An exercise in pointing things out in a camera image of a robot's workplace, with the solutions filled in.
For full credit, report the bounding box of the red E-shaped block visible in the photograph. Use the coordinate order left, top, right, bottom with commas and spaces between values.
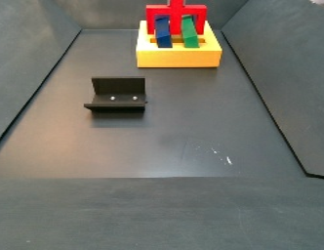
145, 0, 208, 35

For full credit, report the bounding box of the yellow wooden base board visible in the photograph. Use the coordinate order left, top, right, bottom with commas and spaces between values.
135, 21, 222, 68

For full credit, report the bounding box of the black angled holder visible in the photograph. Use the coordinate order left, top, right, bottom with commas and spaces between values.
83, 76, 146, 112

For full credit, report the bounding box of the green long block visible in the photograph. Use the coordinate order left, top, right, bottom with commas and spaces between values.
182, 16, 199, 48

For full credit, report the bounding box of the blue long block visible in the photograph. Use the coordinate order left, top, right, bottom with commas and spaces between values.
155, 17, 173, 48

